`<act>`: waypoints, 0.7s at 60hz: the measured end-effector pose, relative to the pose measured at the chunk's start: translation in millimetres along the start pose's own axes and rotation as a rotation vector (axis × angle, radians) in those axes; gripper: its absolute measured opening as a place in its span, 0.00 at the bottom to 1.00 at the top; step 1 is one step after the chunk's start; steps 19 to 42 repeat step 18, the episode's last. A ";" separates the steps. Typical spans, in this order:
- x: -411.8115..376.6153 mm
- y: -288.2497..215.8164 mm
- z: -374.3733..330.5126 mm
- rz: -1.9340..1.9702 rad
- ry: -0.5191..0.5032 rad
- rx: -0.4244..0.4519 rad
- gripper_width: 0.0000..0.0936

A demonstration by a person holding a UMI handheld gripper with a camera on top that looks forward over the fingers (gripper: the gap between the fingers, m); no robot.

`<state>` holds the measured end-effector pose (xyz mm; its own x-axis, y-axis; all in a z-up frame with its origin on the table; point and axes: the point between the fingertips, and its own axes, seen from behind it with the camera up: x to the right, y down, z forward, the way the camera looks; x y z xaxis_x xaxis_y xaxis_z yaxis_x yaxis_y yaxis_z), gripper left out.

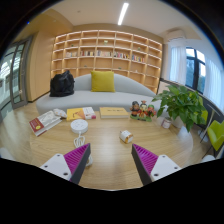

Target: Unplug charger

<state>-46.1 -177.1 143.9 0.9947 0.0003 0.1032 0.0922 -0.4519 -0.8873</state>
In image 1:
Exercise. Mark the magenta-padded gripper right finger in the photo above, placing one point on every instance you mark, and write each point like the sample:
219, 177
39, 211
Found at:
165, 165

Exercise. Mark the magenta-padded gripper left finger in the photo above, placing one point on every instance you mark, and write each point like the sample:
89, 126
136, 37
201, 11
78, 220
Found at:
56, 163

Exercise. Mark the white cube charger orange band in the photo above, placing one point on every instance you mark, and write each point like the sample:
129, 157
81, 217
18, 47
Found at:
126, 136

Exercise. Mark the white and red book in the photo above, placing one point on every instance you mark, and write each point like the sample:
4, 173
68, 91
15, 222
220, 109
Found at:
45, 122

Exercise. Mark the small white red cup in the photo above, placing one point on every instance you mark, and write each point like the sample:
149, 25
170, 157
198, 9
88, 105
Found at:
166, 122

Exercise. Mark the round white power strip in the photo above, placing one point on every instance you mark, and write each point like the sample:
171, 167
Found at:
79, 126

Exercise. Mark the white pouch orange dots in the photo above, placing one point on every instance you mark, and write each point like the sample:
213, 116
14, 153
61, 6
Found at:
60, 113

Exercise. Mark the yellow and white book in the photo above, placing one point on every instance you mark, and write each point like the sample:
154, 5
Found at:
76, 114

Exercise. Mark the cartoon character figurine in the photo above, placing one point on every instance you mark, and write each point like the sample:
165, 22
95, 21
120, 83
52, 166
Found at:
142, 111

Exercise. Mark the lime green chair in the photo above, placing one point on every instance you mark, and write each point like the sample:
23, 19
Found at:
216, 133

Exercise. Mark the green potted plant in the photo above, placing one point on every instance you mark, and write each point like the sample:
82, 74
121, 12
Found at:
181, 103

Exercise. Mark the plain yellow book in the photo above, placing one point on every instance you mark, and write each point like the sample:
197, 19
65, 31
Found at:
114, 112

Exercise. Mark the grey curved sofa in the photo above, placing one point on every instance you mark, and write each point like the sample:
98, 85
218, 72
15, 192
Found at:
100, 98

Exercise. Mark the black bag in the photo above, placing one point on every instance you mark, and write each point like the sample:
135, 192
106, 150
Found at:
62, 85

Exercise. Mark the white sheer curtain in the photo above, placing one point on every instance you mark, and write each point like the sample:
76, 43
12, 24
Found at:
215, 86
177, 65

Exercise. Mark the yellow cushion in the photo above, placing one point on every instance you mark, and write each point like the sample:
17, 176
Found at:
103, 81

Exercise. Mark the grey framed glass door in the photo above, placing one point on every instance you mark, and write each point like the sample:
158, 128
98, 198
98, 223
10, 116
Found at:
15, 76

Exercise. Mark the dark framed window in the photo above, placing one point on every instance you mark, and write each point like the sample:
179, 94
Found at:
195, 70

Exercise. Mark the long ceiling light strip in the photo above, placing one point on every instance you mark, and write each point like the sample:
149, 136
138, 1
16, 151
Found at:
123, 14

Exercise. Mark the wooden wall shelf unit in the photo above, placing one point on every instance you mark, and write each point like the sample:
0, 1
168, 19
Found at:
106, 50

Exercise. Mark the white wall air conditioner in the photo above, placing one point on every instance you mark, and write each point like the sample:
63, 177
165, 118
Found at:
175, 35

